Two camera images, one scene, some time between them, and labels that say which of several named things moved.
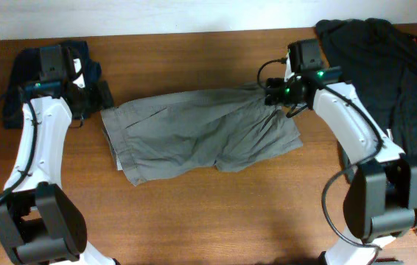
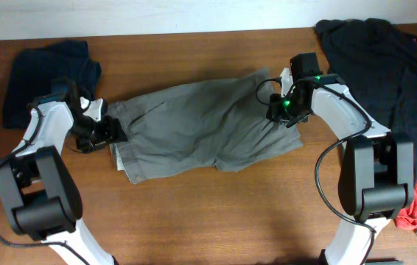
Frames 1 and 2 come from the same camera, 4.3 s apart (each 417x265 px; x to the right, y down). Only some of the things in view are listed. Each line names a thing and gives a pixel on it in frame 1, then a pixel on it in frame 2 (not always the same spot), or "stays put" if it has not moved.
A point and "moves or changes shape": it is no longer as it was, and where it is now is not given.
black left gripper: [98, 101] -> [112, 130]
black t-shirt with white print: [390, 71] stays put
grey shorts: [231, 129] moves or changes shape
